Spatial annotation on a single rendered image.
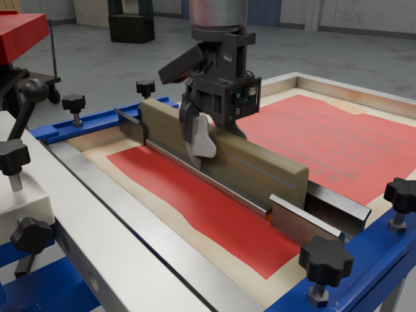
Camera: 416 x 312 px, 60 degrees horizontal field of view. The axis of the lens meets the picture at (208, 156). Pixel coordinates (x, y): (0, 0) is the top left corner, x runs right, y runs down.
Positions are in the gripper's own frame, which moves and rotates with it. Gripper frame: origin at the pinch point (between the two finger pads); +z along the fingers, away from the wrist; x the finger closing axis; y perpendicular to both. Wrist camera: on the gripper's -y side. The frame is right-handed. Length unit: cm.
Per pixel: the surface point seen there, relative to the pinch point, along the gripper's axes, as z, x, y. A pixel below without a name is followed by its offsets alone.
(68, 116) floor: 101, 77, -302
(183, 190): 5.4, -4.3, -1.2
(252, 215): 5.4, -0.6, 10.9
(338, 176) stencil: 5.3, 18.9, 12.9
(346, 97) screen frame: 4, 57, -9
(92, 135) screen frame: 2.5, -8.5, -25.4
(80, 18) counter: 87, 364, -945
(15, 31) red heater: -8, -1, -97
